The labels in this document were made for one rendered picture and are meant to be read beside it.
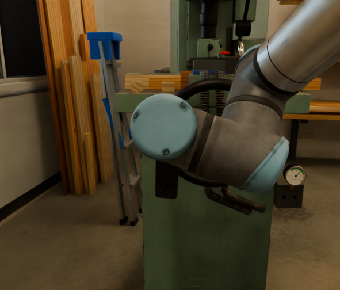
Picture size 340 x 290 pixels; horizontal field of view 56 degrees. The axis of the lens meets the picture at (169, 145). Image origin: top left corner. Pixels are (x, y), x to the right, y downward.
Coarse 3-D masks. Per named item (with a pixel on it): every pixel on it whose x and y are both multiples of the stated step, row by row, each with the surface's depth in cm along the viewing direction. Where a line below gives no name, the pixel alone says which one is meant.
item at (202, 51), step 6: (198, 42) 105; (204, 42) 104; (210, 42) 104; (216, 42) 104; (198, 48) 105; (204, 48) 105; (216, 48) 105; (198, 54) 105; (204, 54) 105; (210, 54) 105; (216, 54) 105
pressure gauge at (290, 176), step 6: (288, 168) 96; (294, 168) 95; (300, 168) 95; (288, 174) 96; (294, 174) 96; (300, 174) 96; (306, 174) 96; (288, 180) 96; (294, 180) 96; (300, 180) 96
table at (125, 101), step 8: (120, 96) 99; (128, 96) 98; (136, 96) 98; (144, 96) 98; (296, 96) 96; (304, 96) 96; (120, 104) 99; (128, 104) 99; (136, 104) 99; (288, 104) 97; (296, 104) 97; (304, 104) 97; (128, 112) 100; (216, 112) 89; (288, 112) 97; (296, 112) 97; (304, 112) 97
